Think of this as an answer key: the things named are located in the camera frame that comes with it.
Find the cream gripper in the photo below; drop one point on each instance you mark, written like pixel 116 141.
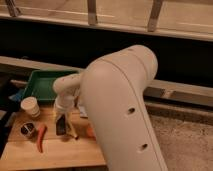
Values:
pixel 62 112

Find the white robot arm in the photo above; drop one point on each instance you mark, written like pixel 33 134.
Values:
pixel 111 89

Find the green plastic tray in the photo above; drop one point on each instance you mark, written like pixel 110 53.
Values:
pixel 40 84

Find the blue crumpled cloth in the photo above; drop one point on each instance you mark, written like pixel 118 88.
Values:
pixel 81 108

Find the orange carrot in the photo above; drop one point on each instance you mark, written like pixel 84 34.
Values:
pixel 41 131

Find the white paper cup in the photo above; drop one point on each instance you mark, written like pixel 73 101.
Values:
pixel 30 106

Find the orange fruit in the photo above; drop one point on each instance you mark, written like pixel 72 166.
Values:
pixel 90 132

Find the small metal tin can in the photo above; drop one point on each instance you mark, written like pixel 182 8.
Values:
pixel 28 129

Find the blue object at table edge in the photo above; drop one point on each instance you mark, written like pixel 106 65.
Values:
pixel 17 97

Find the wooden cutting board table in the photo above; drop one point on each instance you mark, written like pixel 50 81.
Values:
pixel 58 152

